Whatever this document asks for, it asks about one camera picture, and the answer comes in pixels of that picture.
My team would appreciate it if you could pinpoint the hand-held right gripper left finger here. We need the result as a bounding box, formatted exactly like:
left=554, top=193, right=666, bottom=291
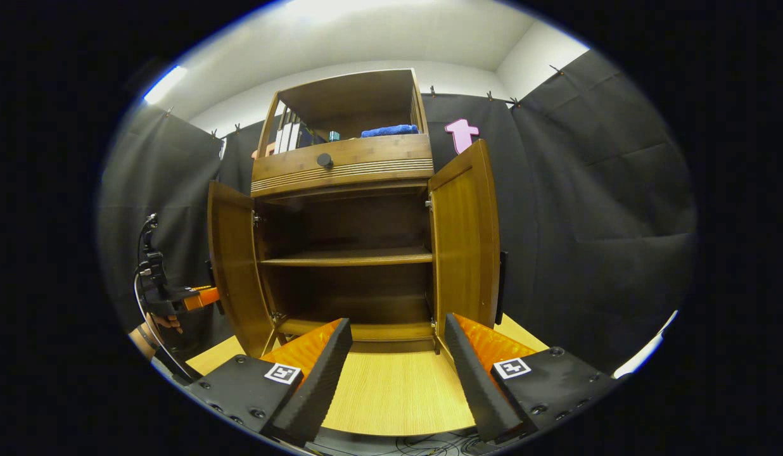
left=188, top=318, right=353, bottom=447

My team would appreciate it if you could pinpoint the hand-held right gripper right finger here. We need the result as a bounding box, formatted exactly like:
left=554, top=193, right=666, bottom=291
left=443, top=313, right=620, bottom=443

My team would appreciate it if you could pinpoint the wooden shoe cabinet door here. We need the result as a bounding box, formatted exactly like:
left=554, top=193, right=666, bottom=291
left=207, top=180, right=278, bottom=358
left=428, top=139, right=501, bottom=339

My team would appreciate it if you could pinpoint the wooden double-door shoe cabinet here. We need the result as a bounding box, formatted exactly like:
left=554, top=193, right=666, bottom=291
left=207, top=68, right=501, bottom=355

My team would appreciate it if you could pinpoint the wooden cabinet shelf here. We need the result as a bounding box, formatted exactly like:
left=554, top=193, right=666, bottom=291
left=258, top=247, right=434, bottom=267

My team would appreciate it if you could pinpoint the wooden cabinet drawer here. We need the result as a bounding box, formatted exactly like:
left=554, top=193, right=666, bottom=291
left=251, top=134, right=434, bottom=197

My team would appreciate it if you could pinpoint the small ceiling light panel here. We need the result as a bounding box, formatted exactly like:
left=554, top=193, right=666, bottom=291
left=143, top=65, right=188, bottom=105

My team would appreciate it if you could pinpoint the blue towel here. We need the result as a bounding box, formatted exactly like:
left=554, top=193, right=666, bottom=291
left=360, top=124, right=419, bottom=138

